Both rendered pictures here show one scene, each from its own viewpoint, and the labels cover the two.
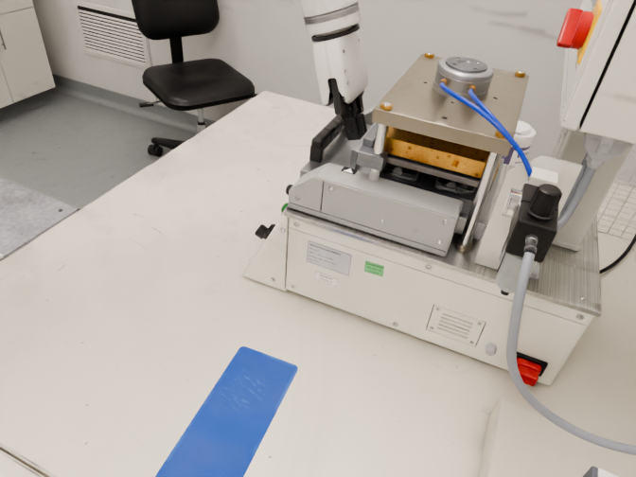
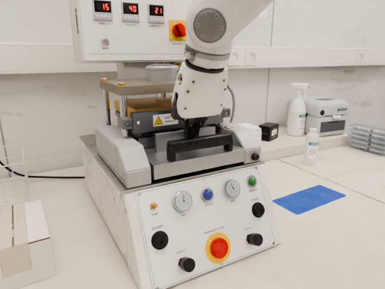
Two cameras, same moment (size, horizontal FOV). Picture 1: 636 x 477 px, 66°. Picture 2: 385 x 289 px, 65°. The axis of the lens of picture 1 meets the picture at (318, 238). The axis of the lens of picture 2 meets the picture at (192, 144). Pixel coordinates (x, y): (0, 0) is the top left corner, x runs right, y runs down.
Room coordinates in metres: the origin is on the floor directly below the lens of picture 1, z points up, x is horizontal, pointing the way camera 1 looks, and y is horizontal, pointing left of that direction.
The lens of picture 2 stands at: (1.24, 0.37, 1.17)
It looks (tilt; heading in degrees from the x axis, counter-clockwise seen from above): 16 degrees down; 221
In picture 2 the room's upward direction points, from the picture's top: straight up
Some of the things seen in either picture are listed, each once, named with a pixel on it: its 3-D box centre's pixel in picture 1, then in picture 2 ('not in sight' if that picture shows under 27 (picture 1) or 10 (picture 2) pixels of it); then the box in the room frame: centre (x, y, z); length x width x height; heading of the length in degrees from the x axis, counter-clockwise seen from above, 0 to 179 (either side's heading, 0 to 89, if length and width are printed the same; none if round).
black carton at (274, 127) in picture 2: not in sight; (268, 131); (-0.03, -0.26, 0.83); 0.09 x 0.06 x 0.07; 0
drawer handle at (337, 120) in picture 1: (332, 132); (201, 145); (0.77, -0.01, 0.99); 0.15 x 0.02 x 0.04; 160
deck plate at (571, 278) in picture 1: (451, 200); (159, 147); (0.69, -0.22, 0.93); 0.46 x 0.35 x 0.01; 70
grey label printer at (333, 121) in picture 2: not in sight; (315, 114); (-0.32, -0.15, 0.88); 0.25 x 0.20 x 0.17; 63
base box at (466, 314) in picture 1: (415, 239); (172, 182); (0.69, -0.17, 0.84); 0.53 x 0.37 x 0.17; 70
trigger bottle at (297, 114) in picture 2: not in sight; (298, 109); (-0.19, -0.19, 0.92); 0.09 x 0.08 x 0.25; 90
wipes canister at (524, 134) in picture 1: (508, 152); not in sight; (1.10, -0.45, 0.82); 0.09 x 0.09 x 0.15
